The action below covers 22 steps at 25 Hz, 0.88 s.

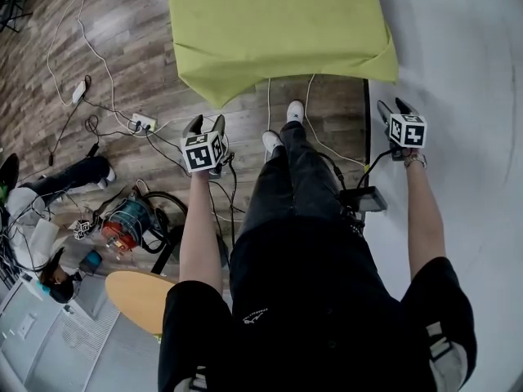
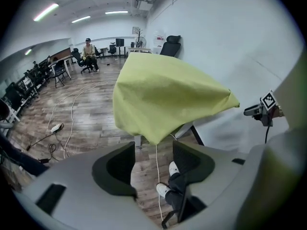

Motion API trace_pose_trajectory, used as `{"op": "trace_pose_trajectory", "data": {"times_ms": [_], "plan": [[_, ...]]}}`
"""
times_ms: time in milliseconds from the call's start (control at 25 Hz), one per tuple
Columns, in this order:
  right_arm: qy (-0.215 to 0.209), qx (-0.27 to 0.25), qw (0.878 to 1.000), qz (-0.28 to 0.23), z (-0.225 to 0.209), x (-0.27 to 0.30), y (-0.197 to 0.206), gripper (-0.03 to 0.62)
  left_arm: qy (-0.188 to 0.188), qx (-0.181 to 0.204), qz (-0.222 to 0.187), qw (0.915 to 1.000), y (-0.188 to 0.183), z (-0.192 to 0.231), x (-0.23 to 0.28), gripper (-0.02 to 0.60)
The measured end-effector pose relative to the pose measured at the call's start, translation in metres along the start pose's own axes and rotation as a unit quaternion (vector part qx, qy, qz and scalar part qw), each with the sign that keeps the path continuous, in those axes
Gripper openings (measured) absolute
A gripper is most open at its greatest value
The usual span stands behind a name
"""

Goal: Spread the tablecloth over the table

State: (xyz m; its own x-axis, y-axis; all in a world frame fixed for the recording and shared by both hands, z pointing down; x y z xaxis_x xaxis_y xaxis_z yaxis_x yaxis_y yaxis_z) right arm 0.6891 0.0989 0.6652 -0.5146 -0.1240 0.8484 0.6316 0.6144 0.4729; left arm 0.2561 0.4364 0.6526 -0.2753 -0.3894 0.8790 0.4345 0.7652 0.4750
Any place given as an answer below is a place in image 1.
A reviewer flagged person's left white shoe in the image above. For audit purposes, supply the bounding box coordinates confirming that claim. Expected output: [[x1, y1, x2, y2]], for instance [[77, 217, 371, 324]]
[[261, 131, 285, 154]]

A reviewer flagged person's left leg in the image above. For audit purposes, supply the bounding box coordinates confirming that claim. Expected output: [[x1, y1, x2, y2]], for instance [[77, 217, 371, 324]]
[[239, 145, 297, 240]]

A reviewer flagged person's right white shoe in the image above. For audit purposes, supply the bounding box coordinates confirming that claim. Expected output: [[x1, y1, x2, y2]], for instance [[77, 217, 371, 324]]
[[285, 100, 306, 125]]

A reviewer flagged long white floor cable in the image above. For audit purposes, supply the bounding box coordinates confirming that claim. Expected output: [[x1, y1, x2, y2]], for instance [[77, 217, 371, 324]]
[[46, 0, 118, 109]]

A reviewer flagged person's right forearm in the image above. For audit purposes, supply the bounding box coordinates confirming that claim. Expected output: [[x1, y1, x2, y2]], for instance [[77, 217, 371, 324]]
[[404, 161, 446, 279]]

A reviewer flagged person's left forearm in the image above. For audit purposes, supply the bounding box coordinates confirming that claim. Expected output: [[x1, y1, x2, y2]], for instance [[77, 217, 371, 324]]
[[178, 172, 225, 297]]

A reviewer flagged person's right leg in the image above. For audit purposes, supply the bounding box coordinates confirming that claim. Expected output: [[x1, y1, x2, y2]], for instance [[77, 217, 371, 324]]
[[279, 120, 348, 220]]

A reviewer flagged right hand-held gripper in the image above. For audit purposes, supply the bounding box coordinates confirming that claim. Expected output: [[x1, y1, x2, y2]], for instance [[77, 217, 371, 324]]
[[377, 97, 428, 163]]

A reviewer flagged person's white shoe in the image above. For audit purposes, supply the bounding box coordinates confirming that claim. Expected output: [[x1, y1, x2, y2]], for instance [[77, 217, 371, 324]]
[[261, 131, 285, 154], [285, 100, 306, 125]]

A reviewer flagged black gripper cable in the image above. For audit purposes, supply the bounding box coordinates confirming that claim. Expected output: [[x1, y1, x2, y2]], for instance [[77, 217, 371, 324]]
[[208, 153, 248, 261], [356, 148, 396, 189]]

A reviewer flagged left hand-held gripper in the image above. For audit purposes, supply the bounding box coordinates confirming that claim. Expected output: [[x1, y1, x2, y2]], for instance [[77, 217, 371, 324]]
[[179, 114, 236, 179]]

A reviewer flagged blue round container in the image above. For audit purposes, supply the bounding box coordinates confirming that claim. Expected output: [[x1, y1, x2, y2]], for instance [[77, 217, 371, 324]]
[[79, 250, 103, 276]]

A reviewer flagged silver wristwatch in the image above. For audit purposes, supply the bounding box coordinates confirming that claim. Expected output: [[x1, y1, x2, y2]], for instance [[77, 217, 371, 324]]
[[403, 153, 428, 170]]

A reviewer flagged person's torso in black shirt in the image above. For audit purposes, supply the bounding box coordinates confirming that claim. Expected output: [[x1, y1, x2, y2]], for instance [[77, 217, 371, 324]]
[[157, 214, 479, 392]]

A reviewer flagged teal and orange machine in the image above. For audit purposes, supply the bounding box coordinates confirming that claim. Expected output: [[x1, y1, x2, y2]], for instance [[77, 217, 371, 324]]
[[100, 191, 190, 256]]

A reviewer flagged white power adapter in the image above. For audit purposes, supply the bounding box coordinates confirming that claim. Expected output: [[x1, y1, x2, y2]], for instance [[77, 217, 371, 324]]
[[72, 80, 90, 104]]

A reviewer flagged white power strip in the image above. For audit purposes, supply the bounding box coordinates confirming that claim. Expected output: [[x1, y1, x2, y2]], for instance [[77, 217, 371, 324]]
[[129, 112, 159, 135]]

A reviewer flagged white cabinet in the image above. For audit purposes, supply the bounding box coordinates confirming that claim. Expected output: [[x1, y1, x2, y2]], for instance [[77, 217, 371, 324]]
[[0, 275, 164, 392]]

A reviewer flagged black and green board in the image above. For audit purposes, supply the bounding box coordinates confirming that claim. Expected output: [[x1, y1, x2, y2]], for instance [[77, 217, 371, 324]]
[[0, 152, 20, 204]]

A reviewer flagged yellow-green cloth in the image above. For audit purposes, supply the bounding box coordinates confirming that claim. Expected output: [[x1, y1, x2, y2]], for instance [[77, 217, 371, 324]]
[[166, 0, 400, 109]]

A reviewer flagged person's leg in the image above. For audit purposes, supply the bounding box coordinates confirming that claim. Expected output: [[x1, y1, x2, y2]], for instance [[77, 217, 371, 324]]
[[279, 120, 348, 220], [239, 145, 297, 240]]

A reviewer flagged thin white cable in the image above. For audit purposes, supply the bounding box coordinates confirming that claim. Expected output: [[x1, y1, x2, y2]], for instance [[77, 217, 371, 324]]
[[266, 77, 274, 133], [304, 73, 368, 167]]

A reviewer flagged round wooden tabletop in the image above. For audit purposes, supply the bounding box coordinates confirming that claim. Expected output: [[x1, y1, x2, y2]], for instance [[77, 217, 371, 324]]
[[105, 270, 177, 336]]

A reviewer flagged black waist-mounted device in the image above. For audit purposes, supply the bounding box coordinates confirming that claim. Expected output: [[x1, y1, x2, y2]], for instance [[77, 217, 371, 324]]
[[337, 185, 388, 236]]

